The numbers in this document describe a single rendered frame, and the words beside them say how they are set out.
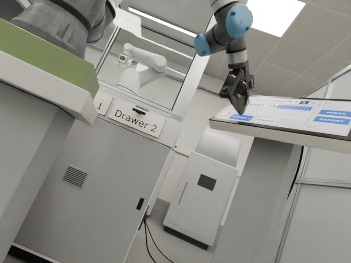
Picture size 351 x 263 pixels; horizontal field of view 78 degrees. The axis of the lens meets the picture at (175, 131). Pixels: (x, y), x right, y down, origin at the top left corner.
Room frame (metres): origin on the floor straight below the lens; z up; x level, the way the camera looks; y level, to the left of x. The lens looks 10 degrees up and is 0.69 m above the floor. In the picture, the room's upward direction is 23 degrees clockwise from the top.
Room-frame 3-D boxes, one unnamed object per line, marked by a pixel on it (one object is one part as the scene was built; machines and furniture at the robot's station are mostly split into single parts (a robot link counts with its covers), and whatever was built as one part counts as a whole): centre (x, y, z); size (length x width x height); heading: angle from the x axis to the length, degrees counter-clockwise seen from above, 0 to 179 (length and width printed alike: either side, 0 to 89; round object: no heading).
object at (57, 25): (0.46, 0.33, 0.87); 0.15 x 0.15 x 0.10
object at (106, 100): (1.16, 0.53, 0.87); 0.29 x 0.02 x 0.11; 89
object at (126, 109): (1.16, 0.22, 0.87); 0.29 x 0.02 x 0.11; 89
